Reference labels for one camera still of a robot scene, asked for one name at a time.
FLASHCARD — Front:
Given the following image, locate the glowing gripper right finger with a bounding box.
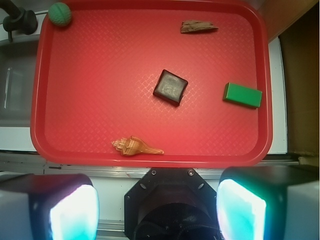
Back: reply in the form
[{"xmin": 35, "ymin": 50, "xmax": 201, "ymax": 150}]
[{"xmin": 216, "ymin": 165, "xmax": 320, "ymax": 240}]

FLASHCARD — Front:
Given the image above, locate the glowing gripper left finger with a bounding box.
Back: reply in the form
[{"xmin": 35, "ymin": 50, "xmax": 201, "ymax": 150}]
[{"xmin": 0, "ymin": 173, "xmax": 100, "ymax": 240}]

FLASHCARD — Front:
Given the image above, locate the brown wood chip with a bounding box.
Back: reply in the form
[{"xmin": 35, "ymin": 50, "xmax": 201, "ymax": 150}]
[{"xmin": 180, "ymin": 20, "xmax": 219, "ymax": 34}]

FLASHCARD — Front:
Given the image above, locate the green rectangular block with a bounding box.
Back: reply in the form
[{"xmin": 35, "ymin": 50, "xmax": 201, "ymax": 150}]
[{"xmin": 222, "ymin": 82, "xmax": 263, "ymax": 109}]

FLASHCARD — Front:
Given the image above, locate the tan conch seashell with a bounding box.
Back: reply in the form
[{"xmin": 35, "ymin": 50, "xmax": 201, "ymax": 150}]
[{"xmin": 111, "ymin": 136, "xmax": 165, "ymax": 157}]

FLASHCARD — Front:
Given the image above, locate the black square block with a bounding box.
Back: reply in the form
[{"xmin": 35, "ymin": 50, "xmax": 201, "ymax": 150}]
[{"xmin": 152, "ymin": 69, "xmax": 189, "ymax": 107}]

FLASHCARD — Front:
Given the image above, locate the red plastic tray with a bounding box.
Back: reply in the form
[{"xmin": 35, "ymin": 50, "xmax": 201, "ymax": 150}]
[{"xmin": 30, "ymin": 0, "xmax": 273, "ymax": 168}]

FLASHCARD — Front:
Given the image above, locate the grey toy sink basin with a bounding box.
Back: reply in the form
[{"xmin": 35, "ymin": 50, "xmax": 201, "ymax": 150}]
[{"xmin": 0, "ymin": 35, "xmax": 39, "ymax": 127}]

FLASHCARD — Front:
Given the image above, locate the brown cardboard panel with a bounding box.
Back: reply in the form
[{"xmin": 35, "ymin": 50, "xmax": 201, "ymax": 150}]
[{"xmin": 258, "ymin": 0, "xmax": 320, "ymax": 165}]

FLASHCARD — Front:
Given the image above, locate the grey toy faucet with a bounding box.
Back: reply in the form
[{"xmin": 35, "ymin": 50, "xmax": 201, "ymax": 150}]
[{"xmin": 0, "ymin": 0, "xmax": 38, "ymax": 43}]

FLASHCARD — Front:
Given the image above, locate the green golf ball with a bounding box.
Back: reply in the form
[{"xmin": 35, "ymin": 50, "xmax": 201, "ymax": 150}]
[{"xmin": 48, "ymin": 2, "xmax": 72, "ymax": 27}]

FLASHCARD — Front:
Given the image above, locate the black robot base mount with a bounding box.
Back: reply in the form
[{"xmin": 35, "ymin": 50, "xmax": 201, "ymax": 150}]
[{"xmin": 124, "ymin": 168, "xmax": 223, "ymax": 240}]

